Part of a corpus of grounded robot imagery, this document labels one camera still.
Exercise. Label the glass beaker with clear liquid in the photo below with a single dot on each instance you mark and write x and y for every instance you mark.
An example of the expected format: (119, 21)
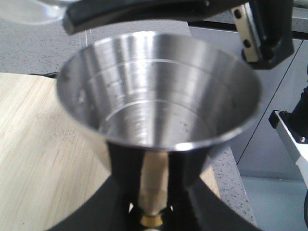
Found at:
(33, 12)

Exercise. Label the black white robot base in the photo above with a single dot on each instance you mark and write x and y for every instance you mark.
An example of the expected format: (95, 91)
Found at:
(290, 120)

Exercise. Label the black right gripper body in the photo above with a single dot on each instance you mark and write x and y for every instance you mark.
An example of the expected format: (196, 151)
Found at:
(265, 30)

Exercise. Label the wooden cutting board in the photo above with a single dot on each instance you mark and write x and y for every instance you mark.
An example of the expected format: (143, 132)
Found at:
(46, 169)

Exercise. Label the steel double jigger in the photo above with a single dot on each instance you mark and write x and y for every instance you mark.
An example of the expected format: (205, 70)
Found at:
(160, 93)

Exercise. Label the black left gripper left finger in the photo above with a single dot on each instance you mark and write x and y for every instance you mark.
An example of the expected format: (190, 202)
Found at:
(107, 209)

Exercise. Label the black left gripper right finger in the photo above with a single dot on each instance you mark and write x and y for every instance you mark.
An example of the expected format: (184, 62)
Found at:
(195, 206)

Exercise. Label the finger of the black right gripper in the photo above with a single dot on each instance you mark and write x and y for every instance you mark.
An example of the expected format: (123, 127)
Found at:
(87, 14)

